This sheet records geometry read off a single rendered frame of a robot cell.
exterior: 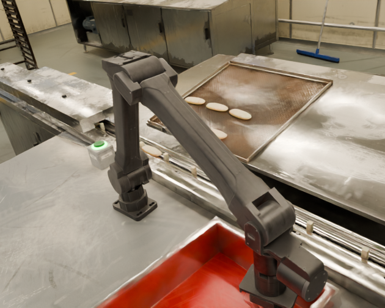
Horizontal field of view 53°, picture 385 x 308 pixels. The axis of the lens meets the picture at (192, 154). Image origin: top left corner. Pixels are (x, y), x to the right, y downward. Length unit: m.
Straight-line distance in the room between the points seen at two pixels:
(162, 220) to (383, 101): 0.80
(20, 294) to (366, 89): 1.22
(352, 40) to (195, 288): 4.38
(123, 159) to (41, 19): 7.68
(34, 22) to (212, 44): 5.19
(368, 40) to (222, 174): 4.39
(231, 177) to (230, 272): 0.36
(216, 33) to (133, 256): 3.16
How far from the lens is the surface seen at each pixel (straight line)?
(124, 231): 1.12
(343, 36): 5.08
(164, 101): 0.72
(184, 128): 0.69
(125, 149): 0.98
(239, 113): 1.39
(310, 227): 1.01
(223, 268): 0.96
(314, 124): 1.30
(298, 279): 0.64
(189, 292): 0.93
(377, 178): 1.11
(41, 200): 1.37
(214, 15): 3.92
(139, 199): 1.14
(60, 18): 8.76
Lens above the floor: 1.54
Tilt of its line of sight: 31 degrees down
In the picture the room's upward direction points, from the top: 8 degrees counter-clockwise
